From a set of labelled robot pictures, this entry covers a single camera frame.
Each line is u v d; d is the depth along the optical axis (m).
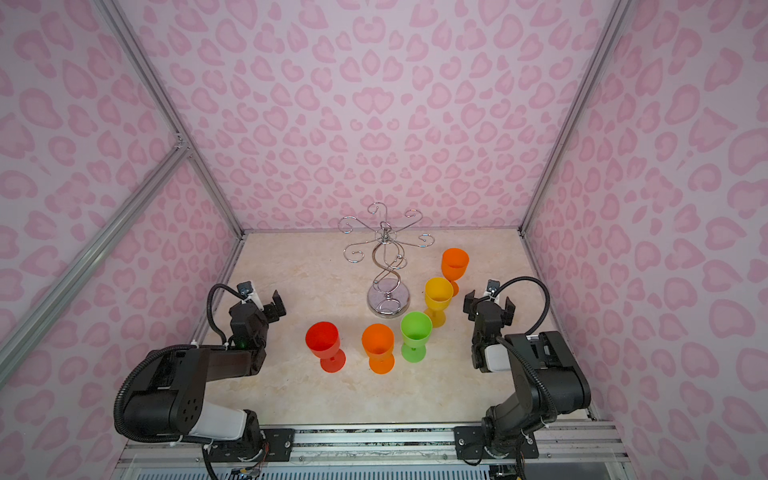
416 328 0.82
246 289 0.78
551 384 0.44
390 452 0.72
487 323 0.71
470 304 0.87
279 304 0.86
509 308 0.83
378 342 0.79
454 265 0.90
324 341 0.79
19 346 0.51
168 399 0.44
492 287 0.78
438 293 0.90
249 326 0.70
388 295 0.98
